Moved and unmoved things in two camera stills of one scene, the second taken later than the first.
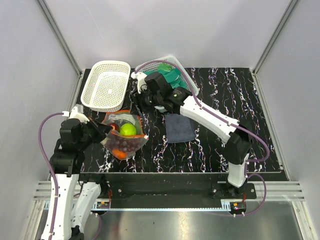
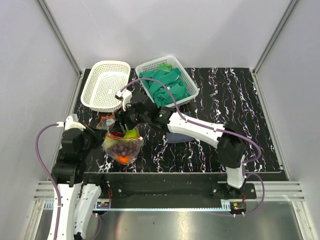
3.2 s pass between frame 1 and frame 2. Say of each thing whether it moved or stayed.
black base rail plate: stayed
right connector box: stayed
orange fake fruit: moved
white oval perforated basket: stayed
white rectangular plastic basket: stayed
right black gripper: moved
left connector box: stayed
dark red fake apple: moved
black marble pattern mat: stayed
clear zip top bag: moved
